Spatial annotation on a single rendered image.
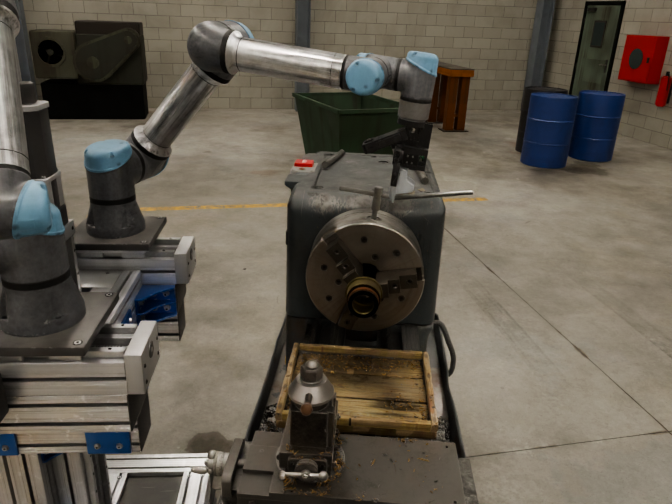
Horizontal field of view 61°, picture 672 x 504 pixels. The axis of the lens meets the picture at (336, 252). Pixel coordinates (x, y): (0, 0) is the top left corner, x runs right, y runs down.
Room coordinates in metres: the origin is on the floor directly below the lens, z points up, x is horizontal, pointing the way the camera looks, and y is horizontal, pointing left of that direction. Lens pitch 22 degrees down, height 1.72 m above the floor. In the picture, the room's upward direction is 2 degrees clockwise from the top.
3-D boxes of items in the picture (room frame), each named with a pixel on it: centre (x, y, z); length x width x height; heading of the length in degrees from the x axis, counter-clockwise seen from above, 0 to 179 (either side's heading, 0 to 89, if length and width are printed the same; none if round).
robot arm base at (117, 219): (1.47, 0.60, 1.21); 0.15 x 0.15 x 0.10
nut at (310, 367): (0.82, 0.03, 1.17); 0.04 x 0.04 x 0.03
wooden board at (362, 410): (1.18, -0.07, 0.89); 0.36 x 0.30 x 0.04; 87
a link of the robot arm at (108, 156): (1.48, 0.60, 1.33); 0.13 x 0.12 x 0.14; 166
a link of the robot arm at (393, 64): (1.42, -0.08, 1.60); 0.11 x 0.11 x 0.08; 76
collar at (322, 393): (0.82, 0.03, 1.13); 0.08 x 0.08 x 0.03
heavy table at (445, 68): (10.41, -1.74, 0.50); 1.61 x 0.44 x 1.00; 13
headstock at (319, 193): (1.83, -0.09, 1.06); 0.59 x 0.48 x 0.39; 177
